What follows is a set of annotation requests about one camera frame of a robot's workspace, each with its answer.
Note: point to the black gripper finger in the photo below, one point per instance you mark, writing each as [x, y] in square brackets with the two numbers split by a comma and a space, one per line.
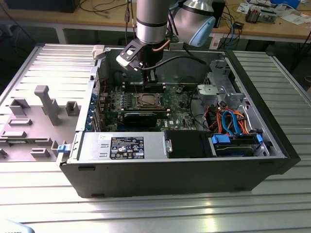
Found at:
[153, 76]
[146, 76]

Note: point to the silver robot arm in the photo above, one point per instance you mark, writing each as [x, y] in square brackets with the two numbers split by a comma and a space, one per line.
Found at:
[150, 21]

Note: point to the RAM slot with white clips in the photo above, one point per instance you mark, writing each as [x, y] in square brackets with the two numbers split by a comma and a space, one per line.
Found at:
[130, 84]
[130, 88]

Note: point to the silver coin battery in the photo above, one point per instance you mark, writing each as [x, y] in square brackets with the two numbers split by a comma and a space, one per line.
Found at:
[179, 90]

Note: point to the green RAM stick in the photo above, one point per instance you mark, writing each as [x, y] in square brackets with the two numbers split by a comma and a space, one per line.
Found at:
[145, 111]

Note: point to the black graphics card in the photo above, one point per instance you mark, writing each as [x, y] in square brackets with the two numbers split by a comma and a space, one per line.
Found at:
[139, 120]

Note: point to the green motherboard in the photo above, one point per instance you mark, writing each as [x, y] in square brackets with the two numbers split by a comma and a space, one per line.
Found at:
[179, 114]

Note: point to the silver drive cage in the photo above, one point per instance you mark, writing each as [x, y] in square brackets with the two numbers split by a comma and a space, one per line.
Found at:
[211, 91]

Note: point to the black drive bay block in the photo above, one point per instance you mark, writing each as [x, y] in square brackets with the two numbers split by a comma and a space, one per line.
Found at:
[187, 144]

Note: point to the silver power supply unit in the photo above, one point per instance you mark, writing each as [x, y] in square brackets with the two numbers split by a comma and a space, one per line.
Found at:
[97, 145]

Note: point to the hard disk in blue carrier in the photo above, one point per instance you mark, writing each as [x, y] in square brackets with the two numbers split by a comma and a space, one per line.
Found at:
[219, 140]

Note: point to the wooden desk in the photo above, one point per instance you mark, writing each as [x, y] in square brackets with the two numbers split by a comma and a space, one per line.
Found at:
[60, 18]

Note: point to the black PC case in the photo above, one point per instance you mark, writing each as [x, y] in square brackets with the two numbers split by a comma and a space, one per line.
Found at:
[170, 179]

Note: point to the electronic device with coil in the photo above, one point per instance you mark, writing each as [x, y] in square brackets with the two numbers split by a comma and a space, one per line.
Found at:
[252, 15]

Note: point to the blue case latch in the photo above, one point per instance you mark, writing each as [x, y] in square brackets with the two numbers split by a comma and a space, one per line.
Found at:
[63, 148]

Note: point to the grey parts rack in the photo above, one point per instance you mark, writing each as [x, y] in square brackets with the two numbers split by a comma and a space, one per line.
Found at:
[39, 126]

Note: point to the black box on desk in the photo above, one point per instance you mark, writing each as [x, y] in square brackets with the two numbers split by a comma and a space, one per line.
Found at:
[41, 6]

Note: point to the blue box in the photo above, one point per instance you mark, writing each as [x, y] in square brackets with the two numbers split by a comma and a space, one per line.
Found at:
[286, 3]

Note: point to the white papers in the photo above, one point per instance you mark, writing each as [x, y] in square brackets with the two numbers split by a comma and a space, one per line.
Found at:
[295, 18]

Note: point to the white rounded object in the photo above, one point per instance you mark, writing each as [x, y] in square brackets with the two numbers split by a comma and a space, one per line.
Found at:
[14, 228]

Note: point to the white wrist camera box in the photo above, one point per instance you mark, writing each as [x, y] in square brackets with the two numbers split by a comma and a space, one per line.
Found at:
[125, 58]

